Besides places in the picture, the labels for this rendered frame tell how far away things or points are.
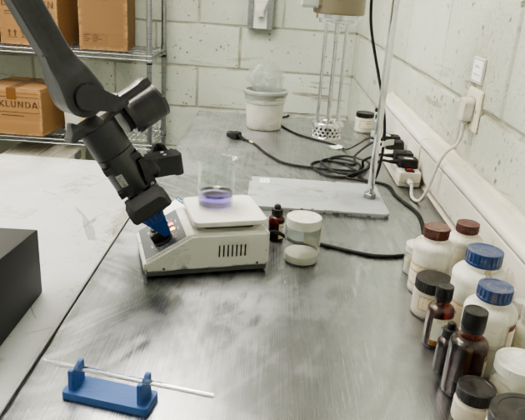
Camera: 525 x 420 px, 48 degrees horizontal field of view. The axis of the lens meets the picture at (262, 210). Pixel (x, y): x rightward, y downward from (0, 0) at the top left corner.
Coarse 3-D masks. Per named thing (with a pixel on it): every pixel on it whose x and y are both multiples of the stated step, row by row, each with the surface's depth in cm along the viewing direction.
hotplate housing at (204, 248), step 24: (192, 240) 91; (216, 240) 92; (240, 240) 94; (264, 240) 95; (144, 264) 91; (168, 264) 92; (192, 264) 93; (216, 264) 94; (240, 264) 95; (264, 264) 97
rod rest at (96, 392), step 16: (80, 384) 66; (96, 384) 66; (112, 384) 66; (144, 384) 63; (80, 400) 64; (96, 400) 64; (112, 400) 64; (128, 400) 64; (144, 400) 64; (144, 416) 63
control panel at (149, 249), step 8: (168, 216) 101; (176, 216) 99; (176, 224) 97; (144, 232) 100; (152, 232) 98; (176, 232) 94; (184, 232) 93; (144, 240) 97; (176, 240) 92; (144, 248) 95; (152, 248) 93; (160, 248) 92
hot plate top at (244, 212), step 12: (192, 204) 98; (240, 204) 100; (252, 204) 100; (192, 216) 94; (204, 216) 94; (216, 216) 94; (228, 216) 95; (240, 216) 95; (252, 216) 95; (264, 216) 96
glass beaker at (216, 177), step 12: (204, 156) 98; (216, 156) 99; (228, 156) 98; (204, 168) 94; (216, 168) 93; (228, 168) 94; (204, 180) 95; (216, 180) 94; (228, 180) 95; (204, 192) 95; (216, 192) 95; (228, 192) 96; (204, 204) 96; (216, 204) 96; (228, 204) 97
